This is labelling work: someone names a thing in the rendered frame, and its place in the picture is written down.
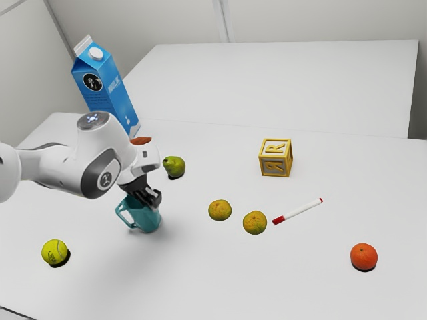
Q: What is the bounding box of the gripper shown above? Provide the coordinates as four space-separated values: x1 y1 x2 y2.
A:
118 174 163 212

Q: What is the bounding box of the teal faceted mug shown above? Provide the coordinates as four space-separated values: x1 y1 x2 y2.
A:
115 195 163 234

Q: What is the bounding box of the green pear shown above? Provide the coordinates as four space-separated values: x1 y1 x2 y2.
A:
162 155 186 179

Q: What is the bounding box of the yellow green citrus fruit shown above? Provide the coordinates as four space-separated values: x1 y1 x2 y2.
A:
242 210 268 235
208 199 233 222

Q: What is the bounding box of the yellow tennis ball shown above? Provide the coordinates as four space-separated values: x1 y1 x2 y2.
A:
41 239 69 266

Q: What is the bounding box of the blue milk carton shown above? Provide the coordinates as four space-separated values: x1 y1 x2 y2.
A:
70 34 141 139

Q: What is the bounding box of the yellow letter block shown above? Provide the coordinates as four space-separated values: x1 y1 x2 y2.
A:
258 138 294 178

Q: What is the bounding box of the white marker with red cap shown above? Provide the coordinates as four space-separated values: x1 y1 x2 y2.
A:
272 197 324 226

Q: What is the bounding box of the orange fruit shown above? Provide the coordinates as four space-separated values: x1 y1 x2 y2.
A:
350 242 379 271

